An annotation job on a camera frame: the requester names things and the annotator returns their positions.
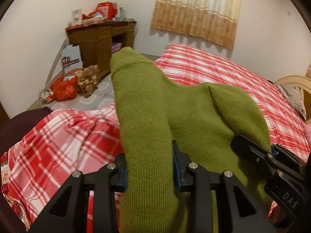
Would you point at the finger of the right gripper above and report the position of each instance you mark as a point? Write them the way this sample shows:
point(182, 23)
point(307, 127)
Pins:
point(249, 150)

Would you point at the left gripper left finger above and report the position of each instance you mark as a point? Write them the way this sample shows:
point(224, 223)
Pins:
point(67, 209)

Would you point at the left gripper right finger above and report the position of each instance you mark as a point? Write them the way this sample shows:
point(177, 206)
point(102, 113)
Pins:
point(217, 199)

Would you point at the green orange striped knit sweater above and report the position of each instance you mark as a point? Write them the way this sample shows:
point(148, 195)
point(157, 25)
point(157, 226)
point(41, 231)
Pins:
point(153, 111)

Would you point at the patterned red green bed skirt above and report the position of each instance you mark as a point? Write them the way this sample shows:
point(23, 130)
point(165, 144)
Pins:
point(14, 204)

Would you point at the red white plaid bedsheet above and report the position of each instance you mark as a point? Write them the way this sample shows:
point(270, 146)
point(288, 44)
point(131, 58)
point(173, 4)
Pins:
point(64, 141)

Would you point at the grey patterned pillow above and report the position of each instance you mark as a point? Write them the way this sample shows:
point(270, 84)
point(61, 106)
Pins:
point(292, 94)

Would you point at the cream wooden headboard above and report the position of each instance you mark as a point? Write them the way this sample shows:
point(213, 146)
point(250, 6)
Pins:
point(304, 85)

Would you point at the red plastic bag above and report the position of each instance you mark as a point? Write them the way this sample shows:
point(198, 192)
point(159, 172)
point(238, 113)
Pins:
point(64, 90)

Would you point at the brown floral cloth bundle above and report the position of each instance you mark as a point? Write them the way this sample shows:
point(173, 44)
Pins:
point(88, 80)

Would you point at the beige floral window curtain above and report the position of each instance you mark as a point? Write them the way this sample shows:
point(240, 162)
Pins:
point(213, 20)

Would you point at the white printed paper bag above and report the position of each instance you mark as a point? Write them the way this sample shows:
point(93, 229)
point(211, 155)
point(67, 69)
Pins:
point(71, 59)

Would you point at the stacked books in desk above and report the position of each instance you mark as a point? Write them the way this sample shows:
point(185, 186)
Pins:
point(116, 47)

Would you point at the brown wooden desk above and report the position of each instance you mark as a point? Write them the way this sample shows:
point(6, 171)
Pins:
point(96, 41)

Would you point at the red gift box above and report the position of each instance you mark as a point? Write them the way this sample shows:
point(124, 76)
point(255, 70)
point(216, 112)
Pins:
point(108, 10)

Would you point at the white greeting card box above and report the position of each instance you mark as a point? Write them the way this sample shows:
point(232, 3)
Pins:
point(76, 17)

